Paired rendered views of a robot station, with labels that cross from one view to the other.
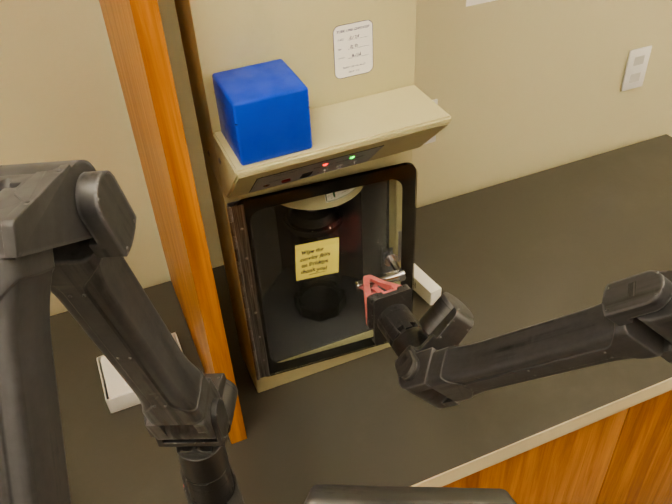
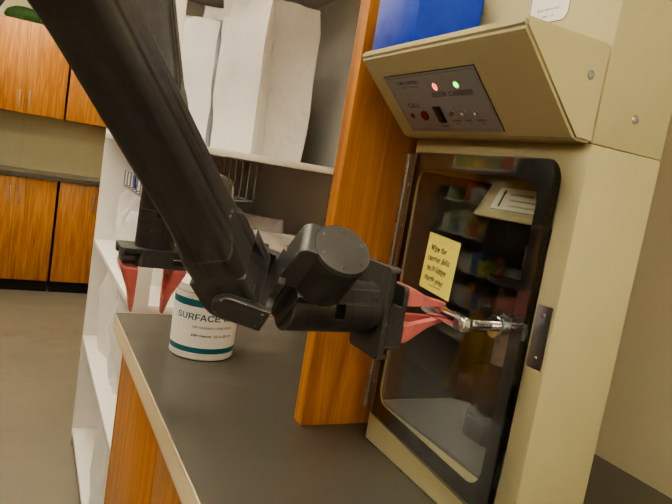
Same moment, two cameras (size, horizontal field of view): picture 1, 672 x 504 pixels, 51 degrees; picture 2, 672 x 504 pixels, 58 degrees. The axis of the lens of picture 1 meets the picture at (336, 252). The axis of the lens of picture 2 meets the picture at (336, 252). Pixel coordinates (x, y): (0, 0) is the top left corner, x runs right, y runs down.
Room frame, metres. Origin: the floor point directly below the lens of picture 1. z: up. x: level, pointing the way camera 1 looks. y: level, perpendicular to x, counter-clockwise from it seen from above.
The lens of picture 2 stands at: (0.68, -0.74, 1.33)
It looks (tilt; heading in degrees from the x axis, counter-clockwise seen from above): 7 degrees down; 83
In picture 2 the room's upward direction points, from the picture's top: 9 degrees clockwise
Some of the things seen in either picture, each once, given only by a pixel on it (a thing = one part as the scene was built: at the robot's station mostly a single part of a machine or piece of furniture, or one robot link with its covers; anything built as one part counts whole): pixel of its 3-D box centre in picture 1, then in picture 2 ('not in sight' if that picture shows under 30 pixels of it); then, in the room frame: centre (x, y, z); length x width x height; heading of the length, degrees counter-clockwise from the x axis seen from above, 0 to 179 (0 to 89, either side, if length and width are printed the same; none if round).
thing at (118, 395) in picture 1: (144, 371); not in sight; (0.93, 0.39, 0.96); 0.16 x 0.12 x 0.04; 111
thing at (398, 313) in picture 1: (398, 325); (354, 306); (0.79, -0.09, 1.20); 0.07 x 0.07 x 0.10; 21
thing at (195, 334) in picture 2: not in sight; (205, 315); (0.58, 0.49, 1.02); 0.13 x 0.13 x 0.15
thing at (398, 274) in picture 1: (378, 273); (458, 316); (0.91, -0.07, 1.20); 0.10 x 0.05 x 0.03; 107
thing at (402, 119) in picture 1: (334, 154); (460, 91); (0.88, -0.01, 1.46); 0.32 x 0.11 x 0.10; 111
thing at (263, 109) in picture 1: (262, 111); (427, 22); (0.85, 0.09, 1.56); 0.10 x 0.10 x 0.09; 21
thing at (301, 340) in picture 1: (332, 277); (444, 310); (0.92, 0.01, 1.19); 0.30 x 0.01 x 0.40; 107
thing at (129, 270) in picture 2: not in sight; (143, 280); (0.51, 0.17, 1.14); 0.07 x 0.07 x 0.09; 21
